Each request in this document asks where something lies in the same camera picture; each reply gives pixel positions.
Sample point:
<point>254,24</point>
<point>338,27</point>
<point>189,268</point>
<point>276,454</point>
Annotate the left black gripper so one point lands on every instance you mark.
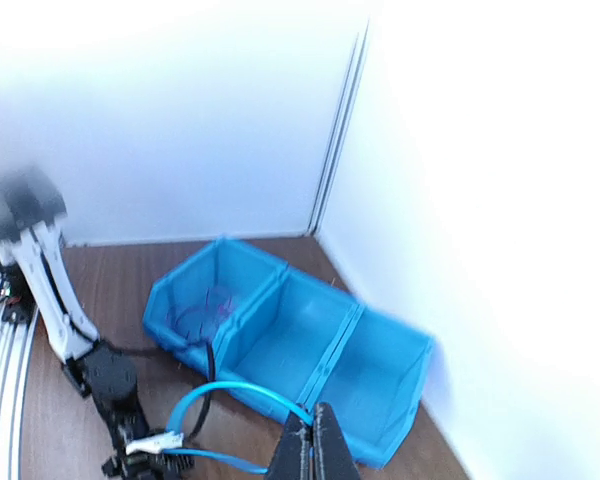
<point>142,465</point>

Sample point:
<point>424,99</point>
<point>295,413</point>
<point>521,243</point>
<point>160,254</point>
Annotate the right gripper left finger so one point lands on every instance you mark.
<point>291,459</point>

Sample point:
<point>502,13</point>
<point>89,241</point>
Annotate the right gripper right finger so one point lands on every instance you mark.
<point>332,457</point>

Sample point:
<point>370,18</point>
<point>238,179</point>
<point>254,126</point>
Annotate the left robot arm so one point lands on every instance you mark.
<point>31,210</point>

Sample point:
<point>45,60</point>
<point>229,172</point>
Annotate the blue three-compartment bin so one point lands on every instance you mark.
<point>252,318</point>

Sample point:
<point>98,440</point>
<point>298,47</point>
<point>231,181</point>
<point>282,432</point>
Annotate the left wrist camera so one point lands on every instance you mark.
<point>156,444</point>

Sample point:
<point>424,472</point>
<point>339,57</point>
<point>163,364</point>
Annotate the front aluminium rail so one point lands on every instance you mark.
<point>17,328</point>

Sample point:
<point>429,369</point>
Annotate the left aluminium frame post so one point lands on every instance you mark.
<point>342,116</point>

